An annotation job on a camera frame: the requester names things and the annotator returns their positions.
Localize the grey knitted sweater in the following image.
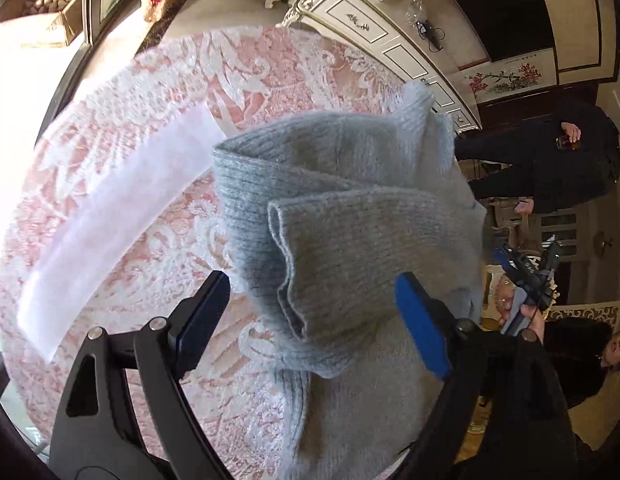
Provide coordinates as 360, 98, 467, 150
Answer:
213, 82, 485, 479

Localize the seated person with glasses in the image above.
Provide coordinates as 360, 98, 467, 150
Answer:
544, 318, 620, 410

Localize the standing man in black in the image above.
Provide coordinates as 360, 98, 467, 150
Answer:
455, 102, 620, 214

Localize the dark glass jar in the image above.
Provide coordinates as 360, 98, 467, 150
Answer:
556, 134, 581, 151

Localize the pink floral lace tablecloth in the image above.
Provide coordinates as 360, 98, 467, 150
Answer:
0, 24, 472, 480

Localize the plum blossom painting panel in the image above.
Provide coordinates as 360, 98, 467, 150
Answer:
461, 49, 557, 103

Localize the cream ornate TV cabinet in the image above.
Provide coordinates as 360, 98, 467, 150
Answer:
279, 0, 481, 133

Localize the black television screen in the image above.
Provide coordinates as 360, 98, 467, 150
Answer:
455, 0, 555, 62

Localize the cardboard box of nuts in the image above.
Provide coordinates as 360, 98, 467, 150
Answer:
0, 0, 83, 48

